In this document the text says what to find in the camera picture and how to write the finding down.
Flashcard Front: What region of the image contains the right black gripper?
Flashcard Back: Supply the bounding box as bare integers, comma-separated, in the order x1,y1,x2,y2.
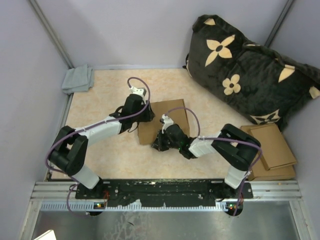
151,128,181,152

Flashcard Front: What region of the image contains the brown cardboard box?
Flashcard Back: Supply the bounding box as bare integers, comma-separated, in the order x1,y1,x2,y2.
137,99,190,145

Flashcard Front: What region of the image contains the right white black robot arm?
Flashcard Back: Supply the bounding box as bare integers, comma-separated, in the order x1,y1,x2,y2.
151,124,262,199

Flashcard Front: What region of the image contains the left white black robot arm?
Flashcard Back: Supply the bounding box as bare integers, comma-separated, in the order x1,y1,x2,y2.
46,93,155,199

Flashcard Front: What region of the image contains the lower folded cardboard box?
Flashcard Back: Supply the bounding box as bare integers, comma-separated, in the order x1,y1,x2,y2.
240,125,296,181

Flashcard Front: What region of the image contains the folded cardboard box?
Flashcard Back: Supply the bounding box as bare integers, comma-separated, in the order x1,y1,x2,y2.
249,123,297,171
240,125,296,181

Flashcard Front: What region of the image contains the upper folded cardboard box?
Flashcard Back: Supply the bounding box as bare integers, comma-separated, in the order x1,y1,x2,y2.
249,123,297,171

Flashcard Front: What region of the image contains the folded grey cloth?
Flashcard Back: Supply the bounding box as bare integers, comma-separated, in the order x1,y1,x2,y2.
61,64,94,95

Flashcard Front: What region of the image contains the black plush flower-pattern bag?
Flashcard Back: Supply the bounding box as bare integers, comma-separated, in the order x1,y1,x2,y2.
185,14,320,130

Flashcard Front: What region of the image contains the white paper corner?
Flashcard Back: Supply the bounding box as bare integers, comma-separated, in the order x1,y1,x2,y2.
34,229,57,240

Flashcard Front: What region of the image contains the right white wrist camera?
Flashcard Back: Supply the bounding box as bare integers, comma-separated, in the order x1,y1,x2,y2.
160,114,175,134

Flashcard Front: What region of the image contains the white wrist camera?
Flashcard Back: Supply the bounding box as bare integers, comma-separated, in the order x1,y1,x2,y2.
129,86,147,98
160,114,175,134

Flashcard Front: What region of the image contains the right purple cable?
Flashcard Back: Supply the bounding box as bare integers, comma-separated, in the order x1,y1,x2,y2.
164,106,264,216

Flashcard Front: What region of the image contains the purple cable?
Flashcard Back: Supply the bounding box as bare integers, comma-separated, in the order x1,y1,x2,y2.
164,106,264,216
44,76,151,219

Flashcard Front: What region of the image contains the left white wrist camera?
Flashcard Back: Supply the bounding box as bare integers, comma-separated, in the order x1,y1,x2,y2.
129,86,147,98

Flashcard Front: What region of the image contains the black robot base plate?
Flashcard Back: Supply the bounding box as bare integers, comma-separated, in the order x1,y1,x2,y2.
75,179,253,208

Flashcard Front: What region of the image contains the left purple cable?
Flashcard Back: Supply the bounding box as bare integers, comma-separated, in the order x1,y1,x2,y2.
44,76,151,219

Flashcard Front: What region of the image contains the aluminium front rail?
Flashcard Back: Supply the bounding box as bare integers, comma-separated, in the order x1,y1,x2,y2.
31,179,302,213

